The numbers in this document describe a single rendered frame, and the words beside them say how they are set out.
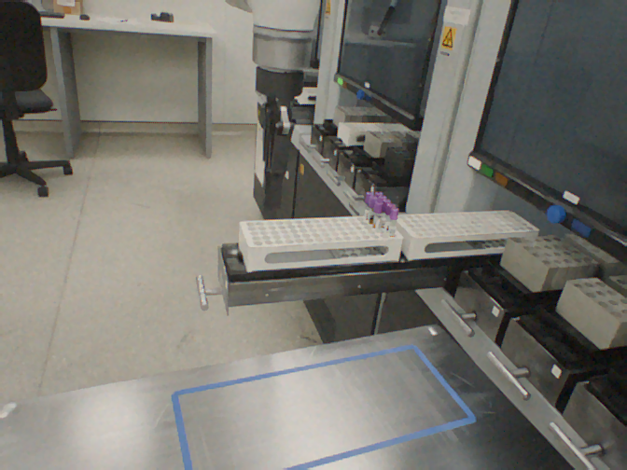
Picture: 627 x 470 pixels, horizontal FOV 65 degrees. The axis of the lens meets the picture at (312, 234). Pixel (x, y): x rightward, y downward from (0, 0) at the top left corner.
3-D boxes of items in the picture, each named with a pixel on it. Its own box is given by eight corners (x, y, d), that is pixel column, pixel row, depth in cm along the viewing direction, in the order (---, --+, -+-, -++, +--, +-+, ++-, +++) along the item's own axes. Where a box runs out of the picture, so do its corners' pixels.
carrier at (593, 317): (617, 352, 76) (632, 322, 73) (606, 354, 75) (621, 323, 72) (563, 308, 85) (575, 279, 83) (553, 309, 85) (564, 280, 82)
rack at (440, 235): (503, 234, 114) (510, 210, 111) (532, 256, 106) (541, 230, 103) (385, 241, 105) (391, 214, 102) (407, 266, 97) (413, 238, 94)
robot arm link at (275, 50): (304, 27, 79) (300, 65, 82) (247, 22, 77) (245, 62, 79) (321, 34, 72) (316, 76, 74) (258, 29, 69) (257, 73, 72)
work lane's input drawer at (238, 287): (503, 255, 120) (513, 222, 116) (541, 286, 108) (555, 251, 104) (194, 278, 98) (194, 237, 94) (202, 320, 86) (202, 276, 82)
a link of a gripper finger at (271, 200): (282, 170, 85) (283, 172, 84) (279, 207, 88) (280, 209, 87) (265, 170, 84) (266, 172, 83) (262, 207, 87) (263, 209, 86)
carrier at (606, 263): (606, 290, 92) (619, 262, 90) (598, 291, 92) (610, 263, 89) (562, 258, 102) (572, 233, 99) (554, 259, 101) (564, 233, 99)
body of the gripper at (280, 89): (311, 74, 74) (305, 134, 78) (297, 63, 81) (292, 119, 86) (262, 71, 72) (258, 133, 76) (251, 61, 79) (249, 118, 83)
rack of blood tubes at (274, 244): (378, 241, 104) (383, 214, 102) (398, 266, 96) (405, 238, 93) (237, 250, 95) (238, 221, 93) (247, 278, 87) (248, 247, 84)
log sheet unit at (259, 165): (254, 173, 287) (257, 112, 271) (264, 191, 264) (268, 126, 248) (250, 173, 286) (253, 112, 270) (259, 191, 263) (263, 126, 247)
